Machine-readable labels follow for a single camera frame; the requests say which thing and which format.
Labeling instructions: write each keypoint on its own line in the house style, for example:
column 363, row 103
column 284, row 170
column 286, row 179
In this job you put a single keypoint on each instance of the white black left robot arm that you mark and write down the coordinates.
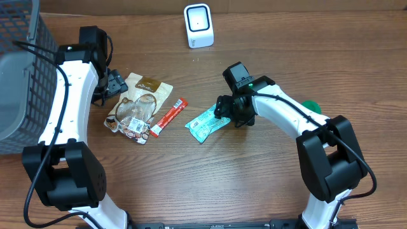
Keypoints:
column 62, row 169

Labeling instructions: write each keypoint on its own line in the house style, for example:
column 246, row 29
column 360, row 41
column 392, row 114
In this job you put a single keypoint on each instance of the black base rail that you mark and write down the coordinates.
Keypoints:
column 216, row 225

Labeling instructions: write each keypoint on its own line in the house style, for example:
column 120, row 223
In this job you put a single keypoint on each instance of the green lid jar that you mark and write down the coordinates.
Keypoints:
column 313, row 106

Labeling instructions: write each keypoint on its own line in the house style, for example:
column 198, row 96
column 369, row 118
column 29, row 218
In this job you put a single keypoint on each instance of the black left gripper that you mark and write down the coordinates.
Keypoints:
column 115, row 86

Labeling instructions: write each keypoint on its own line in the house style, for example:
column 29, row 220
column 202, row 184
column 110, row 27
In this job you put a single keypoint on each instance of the red white stick packet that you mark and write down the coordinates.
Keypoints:
column 169, row 116

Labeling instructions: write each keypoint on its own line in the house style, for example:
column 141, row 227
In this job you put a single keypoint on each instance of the white barcode scanner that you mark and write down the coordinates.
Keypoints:
column 199, row 29

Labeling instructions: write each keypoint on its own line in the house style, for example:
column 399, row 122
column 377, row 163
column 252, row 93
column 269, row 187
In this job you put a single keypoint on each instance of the grey plastic mesh basket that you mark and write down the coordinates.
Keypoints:
column 27, row 82

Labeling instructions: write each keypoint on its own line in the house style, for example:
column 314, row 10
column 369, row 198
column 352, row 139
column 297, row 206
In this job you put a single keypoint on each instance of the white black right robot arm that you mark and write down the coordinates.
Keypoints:
column 330, row 157

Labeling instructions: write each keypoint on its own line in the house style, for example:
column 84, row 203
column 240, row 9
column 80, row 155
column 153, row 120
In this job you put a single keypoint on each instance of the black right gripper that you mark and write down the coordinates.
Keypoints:
column 222, row 106

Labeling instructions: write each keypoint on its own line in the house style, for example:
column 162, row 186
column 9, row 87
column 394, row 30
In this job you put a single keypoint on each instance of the teal orange cracker packet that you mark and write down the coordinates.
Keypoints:
column 205, row 124

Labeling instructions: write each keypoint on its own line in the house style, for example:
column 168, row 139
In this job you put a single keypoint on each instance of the beige brown snack pouch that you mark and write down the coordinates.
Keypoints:
column 133, row 114

